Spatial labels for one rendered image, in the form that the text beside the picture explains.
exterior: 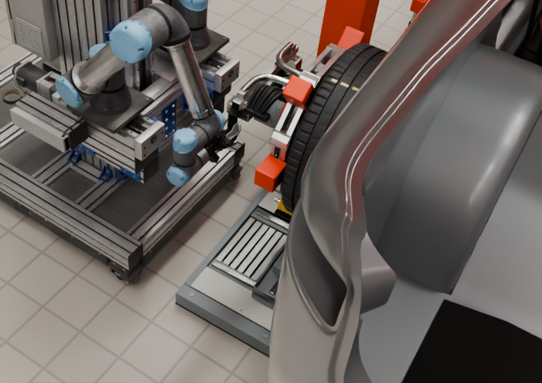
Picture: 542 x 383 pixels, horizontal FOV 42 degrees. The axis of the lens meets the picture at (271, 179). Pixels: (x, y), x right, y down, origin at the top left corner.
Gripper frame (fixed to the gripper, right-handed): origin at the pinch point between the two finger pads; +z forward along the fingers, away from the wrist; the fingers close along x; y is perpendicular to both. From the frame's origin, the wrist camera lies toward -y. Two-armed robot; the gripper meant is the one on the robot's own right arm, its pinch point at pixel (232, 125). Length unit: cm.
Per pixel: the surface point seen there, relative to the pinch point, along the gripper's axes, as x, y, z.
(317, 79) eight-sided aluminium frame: -26.2, 29.0, 7.2
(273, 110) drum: -10.2, 4.8, 11.3
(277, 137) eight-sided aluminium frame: -22.4, 13.7, -9.5
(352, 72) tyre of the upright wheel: -36, 34, 11
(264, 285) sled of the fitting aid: -26, -68, -8
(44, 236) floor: 73, -83, -31
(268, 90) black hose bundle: -12.1, 21.5, 0.8
